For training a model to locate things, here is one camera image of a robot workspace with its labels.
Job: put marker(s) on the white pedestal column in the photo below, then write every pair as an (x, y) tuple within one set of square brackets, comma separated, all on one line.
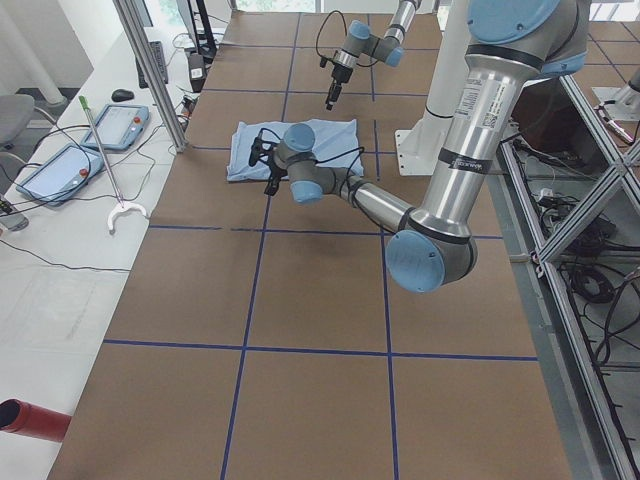
[(418, 148)]

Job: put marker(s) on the light blue t-shirt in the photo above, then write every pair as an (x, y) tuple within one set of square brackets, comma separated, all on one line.
[(334, 143)]

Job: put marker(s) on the blue teach pendant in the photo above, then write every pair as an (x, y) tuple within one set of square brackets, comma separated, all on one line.
[(62, 176), (119, 125)]

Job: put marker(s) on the red cylinder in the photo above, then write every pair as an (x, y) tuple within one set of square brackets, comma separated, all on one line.
[(26, 419)]

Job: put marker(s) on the black computer mouse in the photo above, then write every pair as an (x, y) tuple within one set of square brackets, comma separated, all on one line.
[(122, 95)]

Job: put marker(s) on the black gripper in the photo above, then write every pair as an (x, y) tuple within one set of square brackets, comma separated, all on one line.
[(341, 73), (275, 174)]

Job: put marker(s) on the reacher grabber tool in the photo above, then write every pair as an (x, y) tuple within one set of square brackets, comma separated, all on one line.
[(122, 205)]

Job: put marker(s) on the near blue teach pendant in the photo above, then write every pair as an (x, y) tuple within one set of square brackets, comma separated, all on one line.
[(62, 176)]

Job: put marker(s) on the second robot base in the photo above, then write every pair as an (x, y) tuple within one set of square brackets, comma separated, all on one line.
[(619, 104)]

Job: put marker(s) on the far blue teach pendant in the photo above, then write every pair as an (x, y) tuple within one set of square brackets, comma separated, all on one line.
[(119, 125)]

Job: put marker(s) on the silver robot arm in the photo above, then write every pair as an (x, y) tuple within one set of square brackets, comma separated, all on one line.
[(359, 40), (490, 50)]

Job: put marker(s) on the aluminium frame rail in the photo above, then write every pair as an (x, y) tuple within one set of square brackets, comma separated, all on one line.
[(566, 188)]

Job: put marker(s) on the black power adapter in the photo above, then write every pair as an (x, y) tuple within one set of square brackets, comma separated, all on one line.
[(197, 71)]

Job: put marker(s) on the clear plastic bag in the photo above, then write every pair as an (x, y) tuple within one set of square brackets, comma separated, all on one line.
[(49, 313)]

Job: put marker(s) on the aluminium frame post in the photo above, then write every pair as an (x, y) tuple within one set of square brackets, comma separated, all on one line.
[(134, 30)]

